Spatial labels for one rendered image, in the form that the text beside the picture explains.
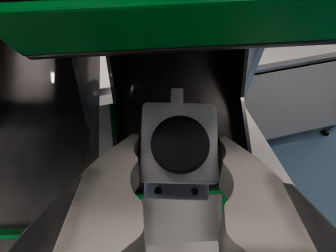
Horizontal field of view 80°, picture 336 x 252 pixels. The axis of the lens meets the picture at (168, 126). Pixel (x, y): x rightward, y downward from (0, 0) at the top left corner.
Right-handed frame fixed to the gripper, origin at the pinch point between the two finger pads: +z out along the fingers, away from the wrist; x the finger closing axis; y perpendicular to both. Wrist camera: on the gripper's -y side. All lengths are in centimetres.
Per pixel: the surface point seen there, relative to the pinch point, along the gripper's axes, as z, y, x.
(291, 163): 111, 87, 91
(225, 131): 8.3, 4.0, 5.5
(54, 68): 11.4, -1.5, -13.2
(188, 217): 12.5, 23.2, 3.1
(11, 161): 5.0, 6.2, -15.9
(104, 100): 11.3, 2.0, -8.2
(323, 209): 81, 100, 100
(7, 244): 11.6, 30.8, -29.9
